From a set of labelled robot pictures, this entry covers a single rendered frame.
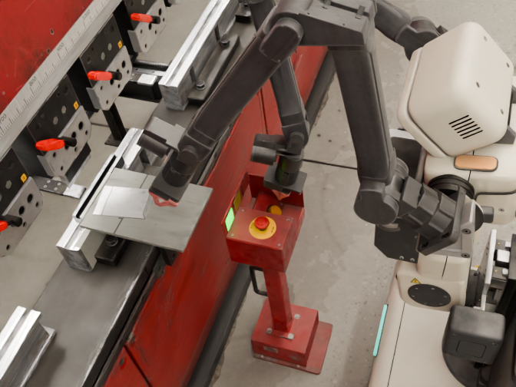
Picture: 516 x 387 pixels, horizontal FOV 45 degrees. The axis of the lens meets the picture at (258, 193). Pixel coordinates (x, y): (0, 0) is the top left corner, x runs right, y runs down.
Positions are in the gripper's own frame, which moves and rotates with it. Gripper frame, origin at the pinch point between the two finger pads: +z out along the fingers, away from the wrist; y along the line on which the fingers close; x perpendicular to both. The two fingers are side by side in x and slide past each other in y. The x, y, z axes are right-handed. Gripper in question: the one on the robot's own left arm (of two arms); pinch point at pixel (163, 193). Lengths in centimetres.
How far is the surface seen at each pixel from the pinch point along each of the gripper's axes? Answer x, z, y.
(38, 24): -35.2, -25.1, -4.0
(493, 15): 111, 57, -226
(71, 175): -19.6, 6.8, 3.1
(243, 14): -4, 21, -87
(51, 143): -23.4, -12.7, 9.4
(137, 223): -1.9, 9.6, 4.5
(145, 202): -2.5, 9.6, -1.4
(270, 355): 63, 83, -12
